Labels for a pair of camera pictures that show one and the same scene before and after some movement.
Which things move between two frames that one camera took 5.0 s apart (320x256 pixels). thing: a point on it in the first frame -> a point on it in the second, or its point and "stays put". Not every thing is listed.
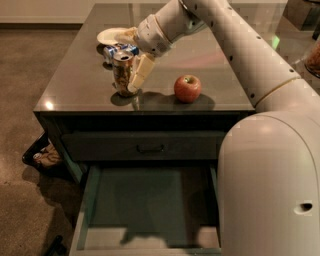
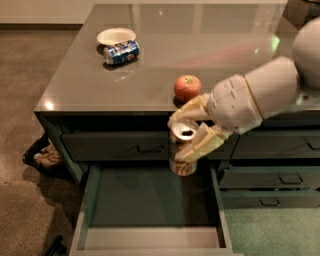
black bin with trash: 43,153 stays put
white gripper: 149,35 -> 233,104
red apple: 187,88 stays put
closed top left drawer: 144,145 stays put
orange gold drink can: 122,71 -> 182,133
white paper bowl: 111,35 stays put
